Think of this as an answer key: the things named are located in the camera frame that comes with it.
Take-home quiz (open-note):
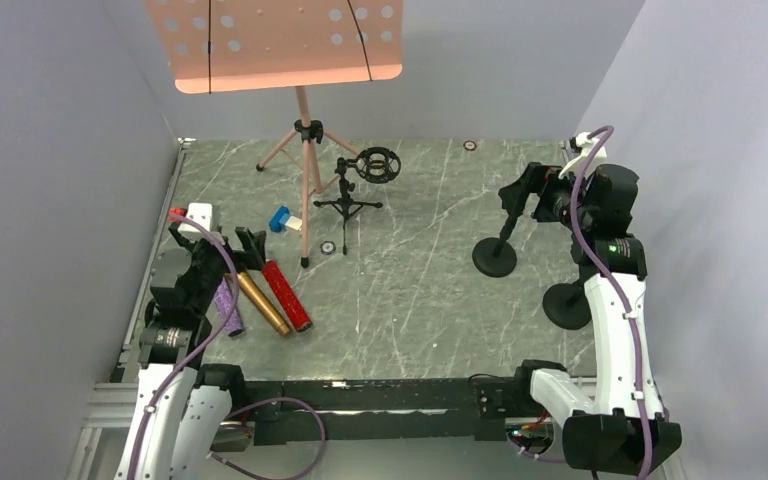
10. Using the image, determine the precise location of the red glitter microphone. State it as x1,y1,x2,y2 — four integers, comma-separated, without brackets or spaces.
262,260,313,332

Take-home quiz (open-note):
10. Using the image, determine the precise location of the purple glitter microphone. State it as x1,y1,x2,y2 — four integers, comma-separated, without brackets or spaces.
213,279,245,338

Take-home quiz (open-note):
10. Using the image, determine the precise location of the black round-base mic stand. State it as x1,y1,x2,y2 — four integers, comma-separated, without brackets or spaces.
472,214,523,278

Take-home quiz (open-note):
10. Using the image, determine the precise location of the black tripod shock-mount stand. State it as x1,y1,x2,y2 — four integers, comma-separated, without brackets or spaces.
313,146,402,255

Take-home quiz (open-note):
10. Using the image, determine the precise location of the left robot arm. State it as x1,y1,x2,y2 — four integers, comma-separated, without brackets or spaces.
115,215,245,479

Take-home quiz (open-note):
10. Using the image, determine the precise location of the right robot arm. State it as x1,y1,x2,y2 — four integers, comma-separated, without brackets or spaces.
499,162,682,478

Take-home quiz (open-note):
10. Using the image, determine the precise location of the pink music stand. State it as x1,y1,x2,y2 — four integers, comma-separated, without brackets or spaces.
144,0,405,267

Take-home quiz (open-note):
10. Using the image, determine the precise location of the blue toy block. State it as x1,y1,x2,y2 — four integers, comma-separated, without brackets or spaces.
268,206,292,233

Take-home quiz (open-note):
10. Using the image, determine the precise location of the cream toy block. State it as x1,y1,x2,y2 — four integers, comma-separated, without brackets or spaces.
283,215,304,231

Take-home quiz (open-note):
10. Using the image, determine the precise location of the gold microphone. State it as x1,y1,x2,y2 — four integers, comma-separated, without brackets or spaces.
236,271,291,337

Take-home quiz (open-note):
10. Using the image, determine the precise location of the blue poker chip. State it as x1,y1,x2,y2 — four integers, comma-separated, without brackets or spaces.
320,241,336,255

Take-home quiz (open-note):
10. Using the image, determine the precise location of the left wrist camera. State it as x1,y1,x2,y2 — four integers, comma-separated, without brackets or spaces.
167,202,221,239

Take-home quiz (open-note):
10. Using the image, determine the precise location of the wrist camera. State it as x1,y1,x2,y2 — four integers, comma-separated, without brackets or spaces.
559,132,607,179
167,202,221,239

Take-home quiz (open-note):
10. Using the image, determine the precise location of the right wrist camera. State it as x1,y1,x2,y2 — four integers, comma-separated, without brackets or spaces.
559,132,607,179

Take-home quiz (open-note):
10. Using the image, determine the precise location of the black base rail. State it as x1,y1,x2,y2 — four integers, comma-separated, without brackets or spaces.
226,374,548,446

